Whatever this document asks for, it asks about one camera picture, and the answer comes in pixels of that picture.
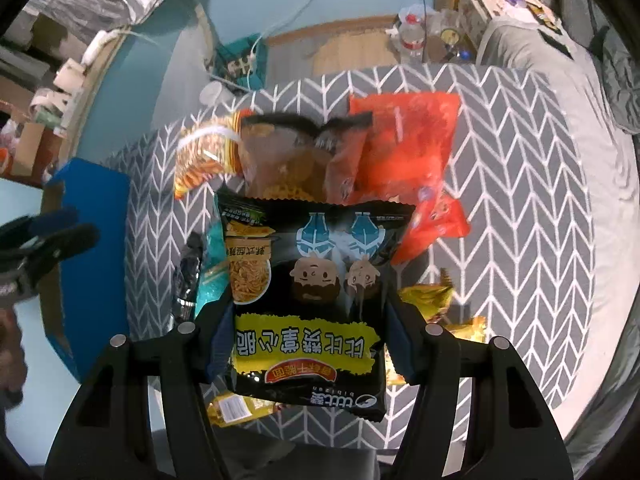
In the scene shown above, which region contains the yellow striped snack bag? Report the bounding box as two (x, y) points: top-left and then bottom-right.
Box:
(173, 110), (246, 200)

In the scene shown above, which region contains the small red snack packet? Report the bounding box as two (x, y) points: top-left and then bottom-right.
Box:
(392, 190), (471, 266)

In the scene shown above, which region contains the white power strip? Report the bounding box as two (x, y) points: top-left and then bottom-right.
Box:
(82, 30), (123, 66)
(215, 34), (268, 95)

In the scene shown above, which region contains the crinkled yellow snack packet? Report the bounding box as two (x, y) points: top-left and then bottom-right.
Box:
(400, 270), (453, 323)

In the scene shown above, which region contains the floral printed box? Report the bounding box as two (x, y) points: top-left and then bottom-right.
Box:
(460, 0), (541, 36)

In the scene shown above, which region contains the black noodle snack packet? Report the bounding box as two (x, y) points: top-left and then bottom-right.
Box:
(215, 187), (418, 423)

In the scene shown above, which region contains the teal snack packet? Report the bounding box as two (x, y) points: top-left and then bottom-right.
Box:
(194, 220), (233, 316)

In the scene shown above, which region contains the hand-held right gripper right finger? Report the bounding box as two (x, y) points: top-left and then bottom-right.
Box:
(385, 290), (576, 480)

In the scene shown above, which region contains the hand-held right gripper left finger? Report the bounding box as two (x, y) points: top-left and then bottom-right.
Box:
(45, 300), (238, 480)

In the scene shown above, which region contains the brown cardboard box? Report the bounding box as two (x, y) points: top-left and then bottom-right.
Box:
(15, 120), (51, 181)

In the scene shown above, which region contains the dark grey duvet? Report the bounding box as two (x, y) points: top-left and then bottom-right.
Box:
(550, 0), (640, 136)

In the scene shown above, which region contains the blue cardboard box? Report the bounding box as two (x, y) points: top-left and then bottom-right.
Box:
(42, 157), (132, 383)

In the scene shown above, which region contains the light grey bed sheet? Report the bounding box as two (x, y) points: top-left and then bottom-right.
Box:
(470, 10), (640, 476)

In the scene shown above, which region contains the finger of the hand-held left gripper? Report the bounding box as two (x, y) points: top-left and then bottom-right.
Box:
(15, 224), (101, 273)
(0, 207), (81, 246)

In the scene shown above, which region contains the person's left hand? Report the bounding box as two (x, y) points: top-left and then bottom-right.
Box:
(0, 307), (27, 406)

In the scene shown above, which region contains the yellow labelled snack packet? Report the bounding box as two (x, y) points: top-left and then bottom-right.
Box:
(207, 394), (276, 428)

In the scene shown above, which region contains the large red snack bag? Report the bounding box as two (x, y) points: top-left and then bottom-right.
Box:
(348, 91), (462, 201)

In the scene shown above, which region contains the clear water bottle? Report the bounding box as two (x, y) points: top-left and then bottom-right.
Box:
(397, 12), (426, 58)

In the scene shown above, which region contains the grey chevron cloth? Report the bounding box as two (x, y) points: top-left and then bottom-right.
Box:
(102, 62), (596, 456)

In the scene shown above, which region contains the orange brown-topped snack bag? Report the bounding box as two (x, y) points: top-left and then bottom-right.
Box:
(239, 112), (373, 206)

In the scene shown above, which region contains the small dark snack packet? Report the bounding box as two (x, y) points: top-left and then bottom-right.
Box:
(172, 232), (203, 321)

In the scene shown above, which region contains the small yellow snack packet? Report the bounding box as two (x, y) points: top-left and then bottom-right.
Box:
(440, 316), (487, 343)

